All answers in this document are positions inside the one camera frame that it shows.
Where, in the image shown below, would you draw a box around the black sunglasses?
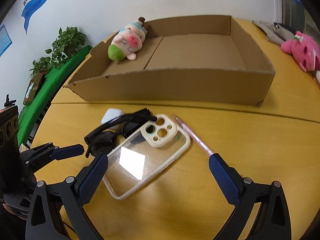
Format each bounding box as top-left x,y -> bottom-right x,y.
84,108 -> 157,158

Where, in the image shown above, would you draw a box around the clear phone case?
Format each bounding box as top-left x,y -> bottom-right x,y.
103,114 -> 191,200

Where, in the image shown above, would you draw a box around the grey folded cloth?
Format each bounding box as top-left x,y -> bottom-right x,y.
252,21 -> 296,46

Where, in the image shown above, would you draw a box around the pig plush green hair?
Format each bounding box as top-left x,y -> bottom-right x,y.
108,17 -> 148,62

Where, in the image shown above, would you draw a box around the blue wall banner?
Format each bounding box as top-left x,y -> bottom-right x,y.
21,0 -> 47,34

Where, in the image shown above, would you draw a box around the brown cardboard tray box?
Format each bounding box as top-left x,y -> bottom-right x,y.
67,15 -> 276,105

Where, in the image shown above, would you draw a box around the pink pen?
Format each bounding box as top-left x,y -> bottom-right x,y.
173,115 -> 215,156

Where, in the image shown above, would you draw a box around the potted green plant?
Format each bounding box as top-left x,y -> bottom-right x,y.
29,27 -> 87,77

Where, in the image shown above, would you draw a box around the green table cloth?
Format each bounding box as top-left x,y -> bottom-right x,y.
17,46 -> 92,145

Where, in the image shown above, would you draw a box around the white earbuds case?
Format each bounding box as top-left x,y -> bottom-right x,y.
101,108 -> 124,125

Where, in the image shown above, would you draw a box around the pink plush toy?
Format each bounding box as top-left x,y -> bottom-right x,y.
280,31 -> 319,72

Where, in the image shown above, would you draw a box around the white sheep plush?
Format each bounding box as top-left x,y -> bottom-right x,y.
314,70 -> 320,87

